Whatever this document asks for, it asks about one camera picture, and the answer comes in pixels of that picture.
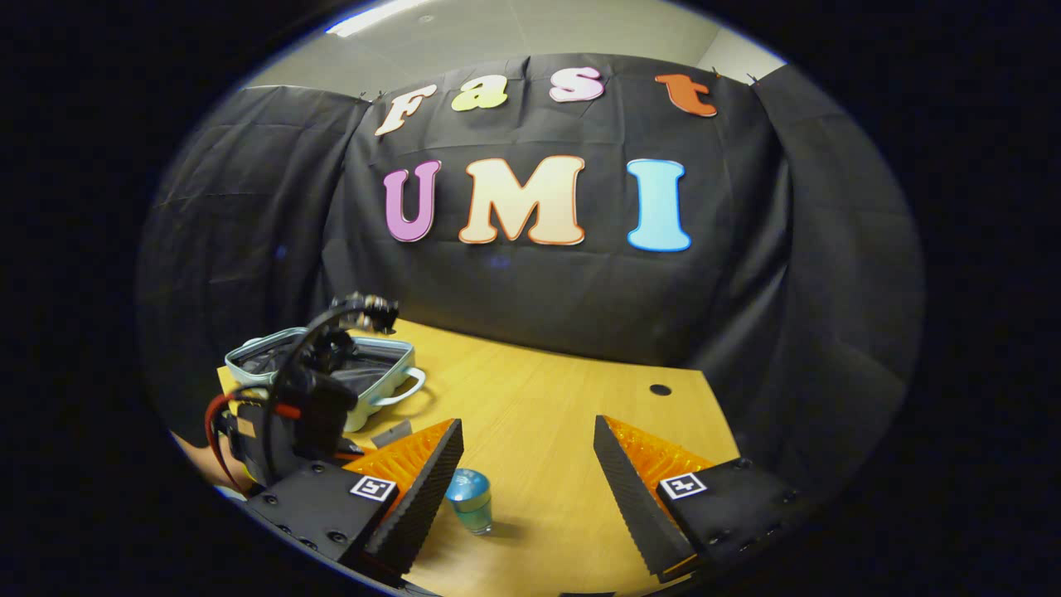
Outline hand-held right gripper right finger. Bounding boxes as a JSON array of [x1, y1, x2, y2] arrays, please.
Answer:
[[592, 415, 818, 584]]

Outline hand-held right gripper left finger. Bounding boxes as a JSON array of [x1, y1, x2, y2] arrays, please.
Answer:
[[245, 418, 466, 581]]

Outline light blue suitcase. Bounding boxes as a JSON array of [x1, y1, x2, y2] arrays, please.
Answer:
[[223, 325, 429, 434]]

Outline blue skin care bottle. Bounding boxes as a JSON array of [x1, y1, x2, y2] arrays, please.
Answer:
[[444, 468, 495, 536]]

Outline ceiling light panel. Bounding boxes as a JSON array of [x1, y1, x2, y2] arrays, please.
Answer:
[[325, 0, 434, 39]]

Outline red cable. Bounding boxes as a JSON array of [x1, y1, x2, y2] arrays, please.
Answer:
[[205, 391, 304, 490]]

